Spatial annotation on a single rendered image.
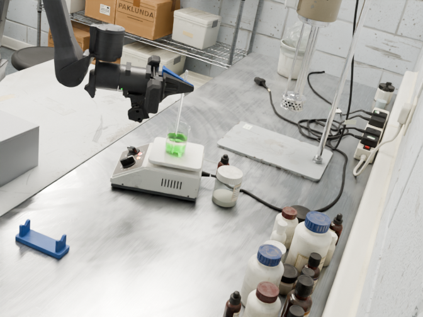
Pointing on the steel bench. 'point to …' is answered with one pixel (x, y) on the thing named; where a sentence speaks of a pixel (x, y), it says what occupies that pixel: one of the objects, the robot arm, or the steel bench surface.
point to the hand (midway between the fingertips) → (177, 86)
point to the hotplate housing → (160, 180)
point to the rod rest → (41, 241)
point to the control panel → (135, 160)
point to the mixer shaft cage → (294, 98)
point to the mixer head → (316, 11)
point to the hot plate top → (193, 163)
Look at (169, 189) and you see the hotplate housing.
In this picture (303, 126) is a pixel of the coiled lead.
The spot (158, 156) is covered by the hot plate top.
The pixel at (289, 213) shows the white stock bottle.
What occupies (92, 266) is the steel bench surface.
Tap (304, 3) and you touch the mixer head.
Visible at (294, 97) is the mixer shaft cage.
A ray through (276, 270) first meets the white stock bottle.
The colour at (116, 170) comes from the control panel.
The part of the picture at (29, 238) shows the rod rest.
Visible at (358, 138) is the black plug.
